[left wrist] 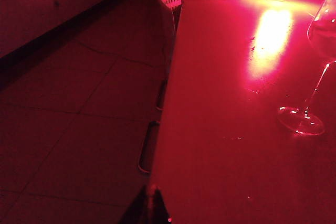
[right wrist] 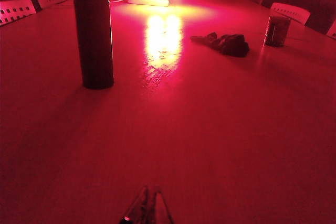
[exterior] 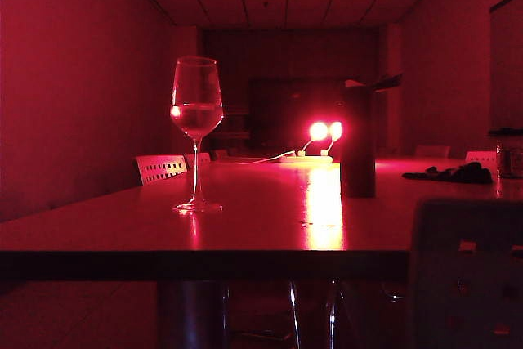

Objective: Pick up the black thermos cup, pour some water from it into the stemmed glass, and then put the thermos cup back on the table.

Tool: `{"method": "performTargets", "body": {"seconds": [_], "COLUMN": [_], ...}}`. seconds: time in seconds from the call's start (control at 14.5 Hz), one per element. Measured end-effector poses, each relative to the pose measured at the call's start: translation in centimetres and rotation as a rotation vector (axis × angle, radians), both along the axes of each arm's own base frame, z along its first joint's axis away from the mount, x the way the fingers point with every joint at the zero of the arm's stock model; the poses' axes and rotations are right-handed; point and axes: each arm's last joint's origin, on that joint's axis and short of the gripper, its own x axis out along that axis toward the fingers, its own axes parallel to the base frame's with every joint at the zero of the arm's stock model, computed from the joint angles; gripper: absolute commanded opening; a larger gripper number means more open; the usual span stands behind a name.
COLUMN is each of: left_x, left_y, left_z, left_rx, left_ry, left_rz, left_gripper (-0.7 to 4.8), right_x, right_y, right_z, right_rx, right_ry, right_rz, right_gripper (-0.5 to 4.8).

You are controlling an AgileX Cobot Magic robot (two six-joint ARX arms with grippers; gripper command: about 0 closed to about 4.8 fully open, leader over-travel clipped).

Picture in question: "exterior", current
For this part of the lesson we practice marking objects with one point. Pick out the background shelf unit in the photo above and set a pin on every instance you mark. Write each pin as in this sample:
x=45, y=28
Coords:
x=235, y=122

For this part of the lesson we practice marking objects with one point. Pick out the white perforated chair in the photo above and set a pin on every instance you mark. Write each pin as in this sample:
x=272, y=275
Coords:
x=481, y=157
x=161, y=169
x=220, y=154
x=203, y=159

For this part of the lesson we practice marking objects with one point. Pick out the near grey chair back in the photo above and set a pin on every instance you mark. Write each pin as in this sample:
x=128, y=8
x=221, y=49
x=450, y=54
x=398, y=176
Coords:
x=466, y=283

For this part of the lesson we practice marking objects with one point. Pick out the dark blue cloth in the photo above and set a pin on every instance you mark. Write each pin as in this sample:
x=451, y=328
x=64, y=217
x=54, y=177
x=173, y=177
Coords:
x=457, y=175

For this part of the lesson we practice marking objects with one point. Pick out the black television screen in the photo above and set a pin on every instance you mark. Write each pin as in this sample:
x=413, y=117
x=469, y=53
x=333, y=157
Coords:
x=286, y=112

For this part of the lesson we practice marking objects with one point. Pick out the clear stemmed wine glass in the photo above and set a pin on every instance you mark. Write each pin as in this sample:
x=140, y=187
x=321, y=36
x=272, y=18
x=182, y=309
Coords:
x=196, y=120

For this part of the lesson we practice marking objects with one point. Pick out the round metal table leg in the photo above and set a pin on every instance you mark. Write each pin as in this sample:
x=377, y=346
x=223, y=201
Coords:
x=192, y=316

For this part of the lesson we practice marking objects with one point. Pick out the white perforated chair back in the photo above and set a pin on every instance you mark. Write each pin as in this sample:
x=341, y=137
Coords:
x=161, y=169

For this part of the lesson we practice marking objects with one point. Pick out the clear plastic bottle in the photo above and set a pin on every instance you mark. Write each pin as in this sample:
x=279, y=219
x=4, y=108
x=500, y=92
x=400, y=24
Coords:
x=510, y=159

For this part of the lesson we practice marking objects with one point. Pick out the red chair with chrome legs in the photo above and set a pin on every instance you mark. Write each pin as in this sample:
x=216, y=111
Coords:
x=294, y=312

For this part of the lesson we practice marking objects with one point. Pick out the plug-in gooseneck lamp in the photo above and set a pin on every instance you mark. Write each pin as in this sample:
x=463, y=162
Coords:
x=336, y=130
x=318, y=131

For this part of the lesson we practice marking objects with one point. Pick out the wall whiteboard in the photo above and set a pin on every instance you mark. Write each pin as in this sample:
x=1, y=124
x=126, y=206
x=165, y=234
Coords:
x=508, y=67

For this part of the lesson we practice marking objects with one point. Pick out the black thermos cup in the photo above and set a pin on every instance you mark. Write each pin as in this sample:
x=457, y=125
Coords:
x=358, y=140

